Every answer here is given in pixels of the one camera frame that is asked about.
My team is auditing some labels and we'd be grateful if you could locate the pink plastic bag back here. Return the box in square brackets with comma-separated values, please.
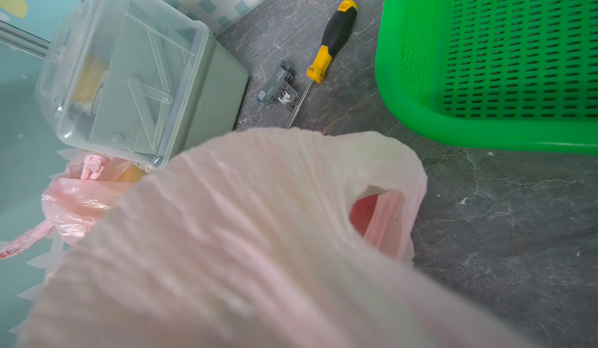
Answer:
[17, 128, 531, 347]

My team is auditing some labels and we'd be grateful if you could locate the pink plastic bag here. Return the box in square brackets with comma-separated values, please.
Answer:
[17, 128, 531, 347]
[1, 152, 146, 259]

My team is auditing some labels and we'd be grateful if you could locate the pink plastic bag front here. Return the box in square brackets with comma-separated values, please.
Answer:
[1, 152, 146, 259]

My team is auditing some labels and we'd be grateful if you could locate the small grey electrical module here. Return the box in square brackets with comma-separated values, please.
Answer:
[257, 60, 299, 111]

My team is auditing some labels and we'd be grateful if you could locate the clear lidded storage box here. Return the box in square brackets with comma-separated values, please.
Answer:
[36, 0, 249, 170]

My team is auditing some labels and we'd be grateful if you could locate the green plastic basket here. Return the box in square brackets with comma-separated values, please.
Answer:
[375, 0, 597, 155]

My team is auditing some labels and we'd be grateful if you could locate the yellow black handled screwdriver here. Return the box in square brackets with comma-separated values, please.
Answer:
[286, 0, 358, 129]

